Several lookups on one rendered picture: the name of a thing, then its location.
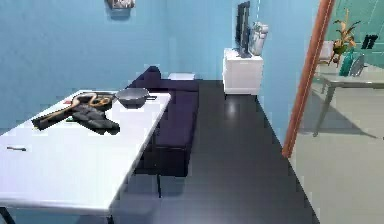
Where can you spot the grey metal bowl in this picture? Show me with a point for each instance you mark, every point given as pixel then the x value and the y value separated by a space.
pixel 132 96

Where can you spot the grey round object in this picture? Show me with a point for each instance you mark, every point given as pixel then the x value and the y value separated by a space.
pixel 357 65

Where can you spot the framed wall picture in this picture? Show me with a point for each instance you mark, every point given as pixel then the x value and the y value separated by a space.
pixel 120 3

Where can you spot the grey table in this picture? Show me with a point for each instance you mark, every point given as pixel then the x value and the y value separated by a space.
pixel 346 81

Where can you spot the teal bottle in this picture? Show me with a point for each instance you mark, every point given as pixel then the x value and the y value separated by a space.
pixel 346 63

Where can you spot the orange brown door frame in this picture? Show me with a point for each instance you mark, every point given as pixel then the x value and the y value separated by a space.
pixel 308 76

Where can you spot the dark purple sofa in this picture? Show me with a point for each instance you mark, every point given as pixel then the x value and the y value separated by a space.
pixel 176 116

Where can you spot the white table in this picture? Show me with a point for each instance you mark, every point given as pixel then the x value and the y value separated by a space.
pixel 76 166

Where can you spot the dark grey crumpled cloth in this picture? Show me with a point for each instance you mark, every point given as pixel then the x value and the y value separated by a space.
pixel 95 120

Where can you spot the yellow house plant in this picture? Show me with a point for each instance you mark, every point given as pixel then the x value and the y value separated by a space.
pixel 345 35

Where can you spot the white cabinet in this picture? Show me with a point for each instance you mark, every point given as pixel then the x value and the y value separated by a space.
pixel 241 73

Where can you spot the white chair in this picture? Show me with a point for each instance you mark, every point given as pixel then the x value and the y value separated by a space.
pixel 325 51

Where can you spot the black television set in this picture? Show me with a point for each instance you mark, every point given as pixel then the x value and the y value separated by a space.
pixel 243 30

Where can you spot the small dark pen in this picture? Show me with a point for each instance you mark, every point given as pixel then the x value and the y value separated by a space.
pixel 16 148

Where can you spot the white box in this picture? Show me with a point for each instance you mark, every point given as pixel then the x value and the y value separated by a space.
pixel 181 76

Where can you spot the black wall sign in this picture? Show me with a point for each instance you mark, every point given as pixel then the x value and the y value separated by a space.
pixel 369 41

